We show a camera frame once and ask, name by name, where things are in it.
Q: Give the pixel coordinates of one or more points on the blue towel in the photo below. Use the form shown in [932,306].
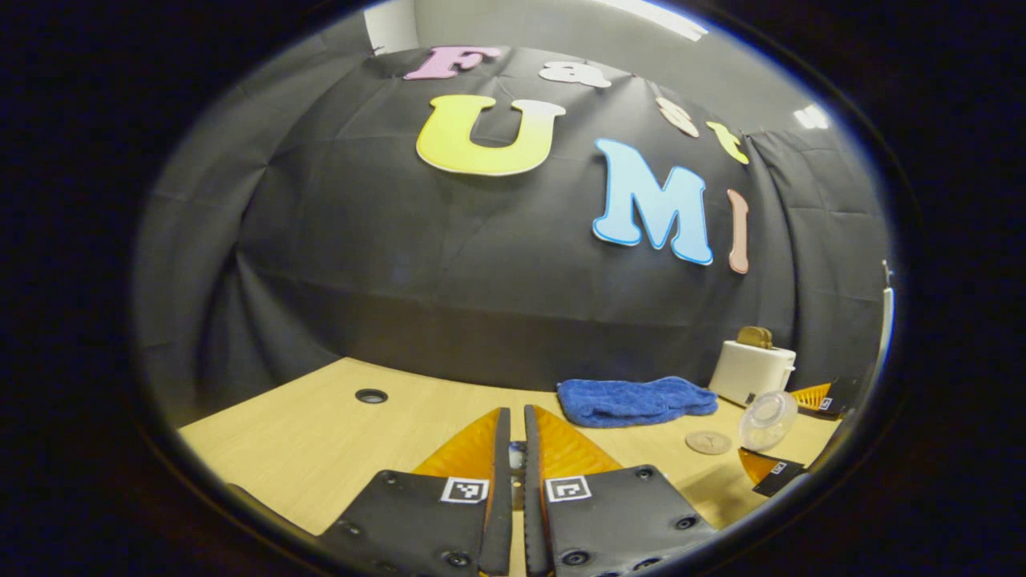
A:
[633,401]

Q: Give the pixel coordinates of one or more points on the small ceiling light panel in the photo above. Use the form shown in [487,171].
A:
[811,117]

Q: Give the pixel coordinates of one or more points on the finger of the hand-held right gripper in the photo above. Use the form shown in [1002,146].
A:
[842,397]
[781,477]

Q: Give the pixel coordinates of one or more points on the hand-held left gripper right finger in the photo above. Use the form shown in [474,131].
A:
[533,513]

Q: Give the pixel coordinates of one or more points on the long ceiling light panel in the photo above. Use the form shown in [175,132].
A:
[657,18]

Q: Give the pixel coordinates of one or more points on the round wooden coaster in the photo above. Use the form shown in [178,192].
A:
[708,442]

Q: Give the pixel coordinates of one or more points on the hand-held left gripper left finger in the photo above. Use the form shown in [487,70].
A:
[498,513]

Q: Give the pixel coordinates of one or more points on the clear plastic water bottle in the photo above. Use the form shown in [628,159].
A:
[768,421]

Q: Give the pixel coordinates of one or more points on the brown toast slice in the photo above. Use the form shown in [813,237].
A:
[755,337]

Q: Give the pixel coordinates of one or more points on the black backdrop cloth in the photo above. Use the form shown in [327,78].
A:
[361,280]

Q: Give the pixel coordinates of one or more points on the white toaster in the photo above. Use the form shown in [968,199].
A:
[749,373]

